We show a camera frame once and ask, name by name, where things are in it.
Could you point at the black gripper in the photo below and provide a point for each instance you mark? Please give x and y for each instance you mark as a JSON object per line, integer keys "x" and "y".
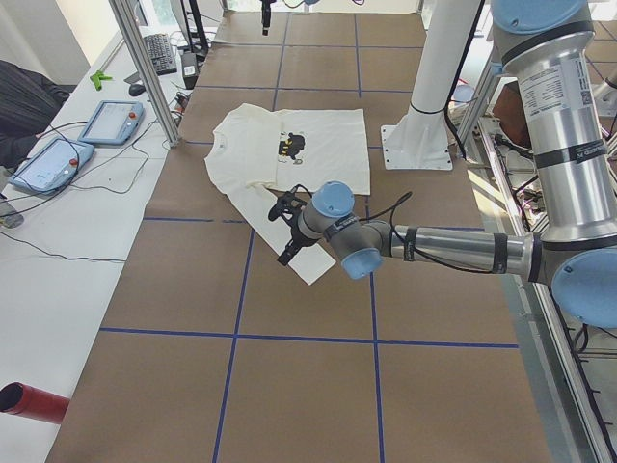
{"x": 297, "y": 238}
{"x": 264, "y": 11}

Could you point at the cream long-sleeve cat shirt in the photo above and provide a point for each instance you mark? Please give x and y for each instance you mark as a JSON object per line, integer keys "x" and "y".
{"x": 257, "y": 152}

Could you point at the black power adapter brick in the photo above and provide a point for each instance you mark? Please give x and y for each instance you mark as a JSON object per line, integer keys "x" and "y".
{"x": 190, "y": 69}

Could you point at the black computer keyboard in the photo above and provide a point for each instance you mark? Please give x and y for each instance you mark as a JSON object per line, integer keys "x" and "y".
{"x": 161, "y": 53}

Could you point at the black computer mouse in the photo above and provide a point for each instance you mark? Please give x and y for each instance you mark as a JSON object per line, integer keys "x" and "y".
{"x": 136, "y": 89}

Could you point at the green plastic clamp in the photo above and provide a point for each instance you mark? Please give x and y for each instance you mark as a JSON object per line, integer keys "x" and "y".
{"x": 98, "y": 78}

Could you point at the blue teach pendant far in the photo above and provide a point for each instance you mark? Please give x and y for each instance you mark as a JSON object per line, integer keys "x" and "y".
{"x": 113, "y": 123}

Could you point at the blue teach pendant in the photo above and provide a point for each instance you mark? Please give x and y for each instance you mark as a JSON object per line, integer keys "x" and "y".
{"x": 53, "y": 167}
{"x": 113, "y": 123}

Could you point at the black cloth bag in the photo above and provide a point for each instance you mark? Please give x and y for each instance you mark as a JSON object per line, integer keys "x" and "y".
{"x": 29, "y": 103}

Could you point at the blue teach pendant near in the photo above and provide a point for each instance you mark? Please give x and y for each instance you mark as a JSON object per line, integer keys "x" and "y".
{"x": 53, "y": 167}

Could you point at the red cardboard tube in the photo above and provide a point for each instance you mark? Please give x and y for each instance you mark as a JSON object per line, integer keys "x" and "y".
{"x": 23, "y": 400}

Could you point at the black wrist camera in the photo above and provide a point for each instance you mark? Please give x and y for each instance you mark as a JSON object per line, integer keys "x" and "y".
{"x": 288, "y": 206}

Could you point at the grey aluminium frame post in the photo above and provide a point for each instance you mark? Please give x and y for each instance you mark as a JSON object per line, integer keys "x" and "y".
{"x": 137, "y": 49}

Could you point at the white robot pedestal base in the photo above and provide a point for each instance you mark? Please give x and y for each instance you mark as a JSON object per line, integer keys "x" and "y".
{"x": 419, "y": 141}

